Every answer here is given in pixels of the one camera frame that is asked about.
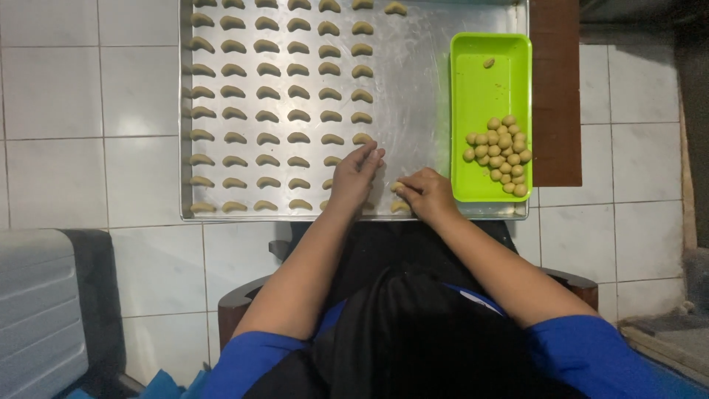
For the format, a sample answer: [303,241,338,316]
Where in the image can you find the person's right hand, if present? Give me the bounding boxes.
[396,168,461,223]

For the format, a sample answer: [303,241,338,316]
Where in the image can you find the person's left hand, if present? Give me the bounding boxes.
[329,141,386,215]

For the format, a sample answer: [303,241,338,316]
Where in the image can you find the large aluminium baking tray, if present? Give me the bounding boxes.
[178,0,530,222]

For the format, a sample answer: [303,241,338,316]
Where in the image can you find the pile of round dough balls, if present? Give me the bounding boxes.
[463,115,533,198]

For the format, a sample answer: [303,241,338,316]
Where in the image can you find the green plastic tray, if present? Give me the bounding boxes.
[450,32,534,204]

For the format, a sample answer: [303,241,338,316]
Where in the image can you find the rows of crescent dough cookies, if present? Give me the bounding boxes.
[183,0,413,215]

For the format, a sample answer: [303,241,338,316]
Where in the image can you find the person's black garment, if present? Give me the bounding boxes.
[244,221,589,399]

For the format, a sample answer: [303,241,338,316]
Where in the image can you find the brown wooden board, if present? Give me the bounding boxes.
[529,0,583,188]

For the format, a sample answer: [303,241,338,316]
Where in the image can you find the person's blue shirt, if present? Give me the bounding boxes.
[202,284,709,399]

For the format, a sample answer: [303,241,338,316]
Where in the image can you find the blue cloth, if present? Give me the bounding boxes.
[66,368,208,399]

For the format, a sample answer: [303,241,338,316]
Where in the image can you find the grey ribbed plastic case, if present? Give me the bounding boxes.
[0,229,90,399]

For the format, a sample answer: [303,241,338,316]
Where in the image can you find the wooden door frame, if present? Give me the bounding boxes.
[678,99,699,251]

